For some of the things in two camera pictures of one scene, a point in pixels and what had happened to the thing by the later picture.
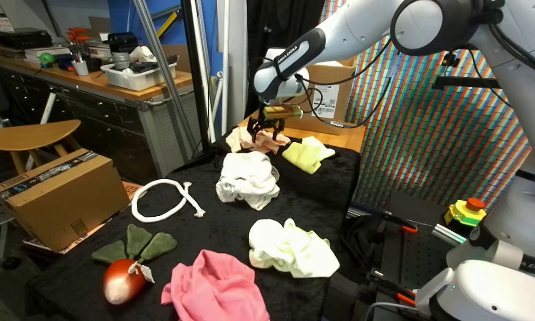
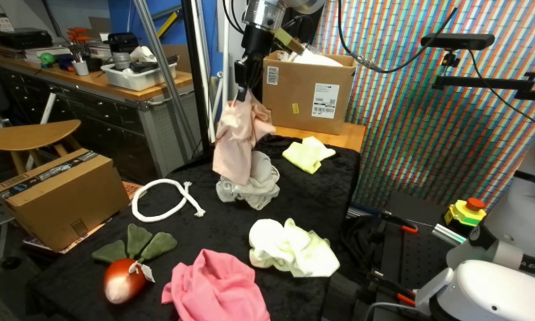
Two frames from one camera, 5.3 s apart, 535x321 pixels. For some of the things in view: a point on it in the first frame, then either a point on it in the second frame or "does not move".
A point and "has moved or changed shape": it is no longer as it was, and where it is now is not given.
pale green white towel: x=292 y=248 does not move
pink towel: x=214 y=287 does not move
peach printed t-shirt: x=240 y=139 has moved or changed shape
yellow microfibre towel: x=306 y=154 does not move
